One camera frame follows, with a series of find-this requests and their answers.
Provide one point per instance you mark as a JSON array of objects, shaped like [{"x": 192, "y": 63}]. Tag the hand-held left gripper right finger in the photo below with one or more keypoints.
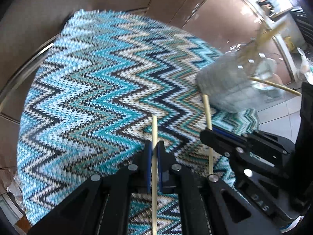
[{"x": 160, "y": 171}]

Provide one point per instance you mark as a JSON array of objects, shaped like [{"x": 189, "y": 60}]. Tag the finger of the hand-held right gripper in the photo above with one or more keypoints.
[
  {"x": 217, "y": 143},
  {"x": 227, "y": 132}
]

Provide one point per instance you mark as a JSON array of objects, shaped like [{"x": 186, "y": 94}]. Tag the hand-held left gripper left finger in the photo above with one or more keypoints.
[{"x": 148, "y": 169}]

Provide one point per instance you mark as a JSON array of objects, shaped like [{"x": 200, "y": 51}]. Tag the bamboo chopstick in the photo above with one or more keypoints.
[
  {"x": 206, "y": 112},
  {"x": 271, "y": 33},
  {"x": 276, "y": 87},
  {"x": 154, "y": 132},
  {"x": 247, "y": 53}
]

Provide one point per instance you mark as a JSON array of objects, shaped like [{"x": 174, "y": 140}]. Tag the clear plastic utensil holder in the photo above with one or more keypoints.
[{"x": 227, "y": 85}]

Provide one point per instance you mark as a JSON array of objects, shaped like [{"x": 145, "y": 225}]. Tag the pale blue ceramic spoon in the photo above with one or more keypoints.
[{"x": 265, "y": 66}]

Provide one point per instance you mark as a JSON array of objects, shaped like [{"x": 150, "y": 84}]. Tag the zigzag knitted mat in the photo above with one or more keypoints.
[{"x": 97, "y": 90}]

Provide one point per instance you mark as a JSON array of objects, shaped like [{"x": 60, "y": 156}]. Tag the clear plastic bag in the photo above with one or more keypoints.
[{"x": 304, "y": 63}]

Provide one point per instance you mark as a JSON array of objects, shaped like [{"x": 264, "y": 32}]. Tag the yellow container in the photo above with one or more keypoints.
[{"x": 289, "y": 44}]

